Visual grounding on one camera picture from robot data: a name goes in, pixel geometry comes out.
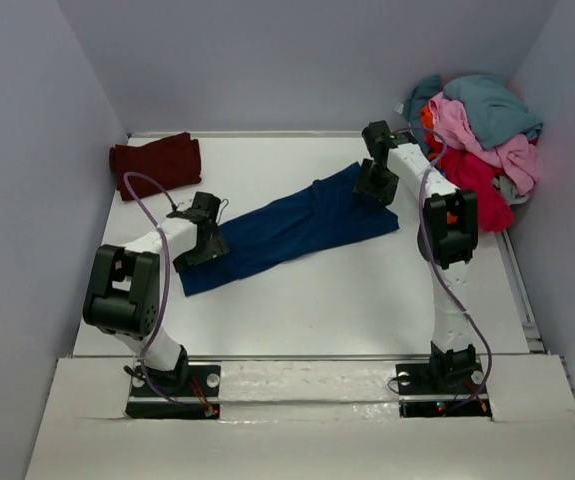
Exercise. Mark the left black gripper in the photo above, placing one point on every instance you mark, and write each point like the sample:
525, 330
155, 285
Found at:
215, 249

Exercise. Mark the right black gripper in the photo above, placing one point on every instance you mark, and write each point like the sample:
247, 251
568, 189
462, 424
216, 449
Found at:
385, 193

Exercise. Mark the navy blue t shirt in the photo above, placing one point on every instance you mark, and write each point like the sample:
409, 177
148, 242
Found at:
325, 215

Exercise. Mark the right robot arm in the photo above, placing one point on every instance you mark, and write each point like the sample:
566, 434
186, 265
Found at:
447, 238

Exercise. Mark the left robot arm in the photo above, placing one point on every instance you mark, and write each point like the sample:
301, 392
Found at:
129, 284

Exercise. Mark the orange t shirt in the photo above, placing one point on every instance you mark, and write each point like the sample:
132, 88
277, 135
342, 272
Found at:
431, 146

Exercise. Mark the folded dark red shirt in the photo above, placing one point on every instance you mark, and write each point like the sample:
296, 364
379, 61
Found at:
174, 162

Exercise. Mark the magenta t shirt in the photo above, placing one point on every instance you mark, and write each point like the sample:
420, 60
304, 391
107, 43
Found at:
468, 172

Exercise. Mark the grey blue t shirt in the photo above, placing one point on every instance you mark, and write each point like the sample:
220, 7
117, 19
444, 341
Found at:
495, 114

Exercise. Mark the light pink t shirt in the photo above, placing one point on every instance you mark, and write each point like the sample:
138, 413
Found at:
517, 157

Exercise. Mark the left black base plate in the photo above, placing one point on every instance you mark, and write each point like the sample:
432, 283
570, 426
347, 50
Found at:
197, 399

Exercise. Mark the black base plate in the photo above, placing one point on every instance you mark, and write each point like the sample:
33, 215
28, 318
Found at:
197, 399
421, 395

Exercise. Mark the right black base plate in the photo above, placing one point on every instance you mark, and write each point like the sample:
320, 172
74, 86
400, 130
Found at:
421, 395

